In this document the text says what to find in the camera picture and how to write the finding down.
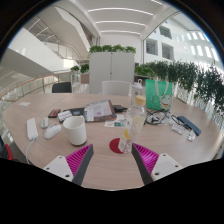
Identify black chair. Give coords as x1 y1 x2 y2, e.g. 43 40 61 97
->
51 81 73 94

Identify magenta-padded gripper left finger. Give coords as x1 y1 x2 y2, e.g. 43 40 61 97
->
43 143 95 187

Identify white mug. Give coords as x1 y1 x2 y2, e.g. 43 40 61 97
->
62 115 88 147

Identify white computer mouse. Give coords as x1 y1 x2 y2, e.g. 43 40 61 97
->
43 123 63 140

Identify black pouch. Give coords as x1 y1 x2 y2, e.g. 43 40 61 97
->
111 104 129 114

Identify clear plastic packet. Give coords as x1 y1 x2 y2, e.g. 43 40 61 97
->
187 129 197 142

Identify white card box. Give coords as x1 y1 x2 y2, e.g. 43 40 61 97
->
57 110 74 122

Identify black tangled cable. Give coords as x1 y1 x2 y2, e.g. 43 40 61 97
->
145 109 183 127

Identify colourful sticker sheet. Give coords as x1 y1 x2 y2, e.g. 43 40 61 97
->
103 114 127 129

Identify flat round red coaster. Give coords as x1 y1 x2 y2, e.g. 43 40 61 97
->
109 137 125 155

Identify glass railing with wooden handrail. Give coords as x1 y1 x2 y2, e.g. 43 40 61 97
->
0 69 81 104

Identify green shopping bag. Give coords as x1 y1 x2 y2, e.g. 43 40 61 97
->
144 78 174 112

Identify clear jar with white lid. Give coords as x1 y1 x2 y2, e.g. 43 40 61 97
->
130 79 144 107

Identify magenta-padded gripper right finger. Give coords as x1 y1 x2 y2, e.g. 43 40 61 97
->
130 142 184 186

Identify white chair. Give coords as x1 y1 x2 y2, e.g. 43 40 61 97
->
101 80 132 97

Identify black and red small box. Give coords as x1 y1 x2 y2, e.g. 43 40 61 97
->
47 108 62 119

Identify row of green plants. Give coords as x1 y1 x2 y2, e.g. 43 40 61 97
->
134 59 224 114

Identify ceiling light strips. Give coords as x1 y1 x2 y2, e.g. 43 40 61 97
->
87 0 164 36

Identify clear bottle with yellow cap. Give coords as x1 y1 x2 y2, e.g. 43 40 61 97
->
117 94 148 154

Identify white power cable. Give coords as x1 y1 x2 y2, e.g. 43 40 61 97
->
24 138 36 165

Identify white power strip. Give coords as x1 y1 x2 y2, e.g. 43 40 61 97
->
26 117 40 141

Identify printed booklet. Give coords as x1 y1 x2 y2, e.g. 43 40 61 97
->
83 99 118 123

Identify white cabinet topped with plants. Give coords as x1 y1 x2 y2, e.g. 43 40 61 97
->
88 44 137 95

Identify pale planter with plant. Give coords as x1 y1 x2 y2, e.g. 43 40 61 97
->
69 65 82 84

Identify white card in sleeve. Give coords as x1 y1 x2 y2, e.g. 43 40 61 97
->
171 123 186 135

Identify small grey-white device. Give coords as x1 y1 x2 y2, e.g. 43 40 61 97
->
40 116 50 130

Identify brown planter with plant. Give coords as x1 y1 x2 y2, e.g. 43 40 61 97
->
79 63 91 85

